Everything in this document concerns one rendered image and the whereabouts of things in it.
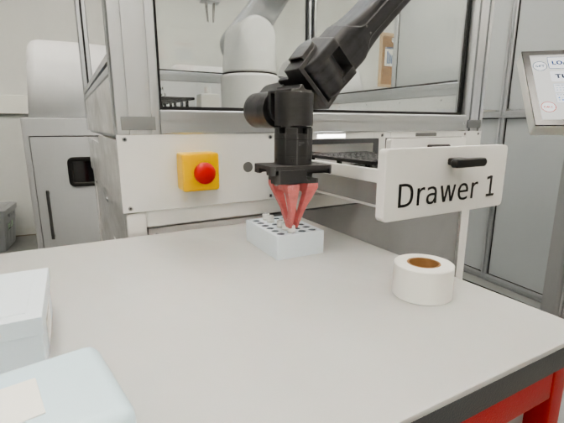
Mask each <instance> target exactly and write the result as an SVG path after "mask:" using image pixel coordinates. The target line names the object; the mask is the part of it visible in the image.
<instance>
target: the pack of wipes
mask: <svg viewBox="0 0 564 423"><path fill-rule="evenodd" d="M0 423H137V421H136V415H135V411H134V409H133V406H132V405H131V403H130V402H129V400H128V398H127V396H126V394H125V393H124V392H123V390H122V388H121V387H120V385H119V383H118V382H117V380H116V379H115V377H114V375H113V374H112V372H111V370H110V368H109V367H108V366H107V364H106V362H105V361H104V359H103V357H102V355H101V354H100V353H99V352H98V351H97V350H96V349H95V348H94V347H84V348H81V349H78V350H75V351H72V352H68V353H65V354H62V355H60V356H56V357H53V358H49V359H46V360H44V361H41V362H37V363H33V364H30V365H28V366H25V367H22V368H17V369H14V370H12V371H9V372H6V373H2V374H0Z"/></svg>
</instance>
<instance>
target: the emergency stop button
mask: <svg viewBox="0 0 564 423"><path fill-rule="evenodd" d="M194 176H195V179H196V180H197V181H198V182H199V183H201V184H204V185H206V184H209V183H211V182H213V180H214V179H215V176H216V171H215V168H214V167H213V166H212V165H211V164H209V163H205V162H204V163H200V164H198V165H197V166H196V167H195V169H194Z"/></svg>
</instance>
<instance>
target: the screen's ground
mask: <svg viewBox="0 0 564 423"><path fill-rule="evenodd" d="M562 56H564V55H530V63H531V61H546V62H547V58H546V57H562ZM547 66H548V63H547ZM532 71H533V68H532ZM533 76H534V80H535V88H536V92H537V96H538V101H539V105H540V102H556V96H555V92H554V89H553V85H552V83H564V69H549V66H548V71H533ZM556 106H557V111H558V112H541V105H540V113H541V117H542V120H543V119H564V103H556Z"/></svg>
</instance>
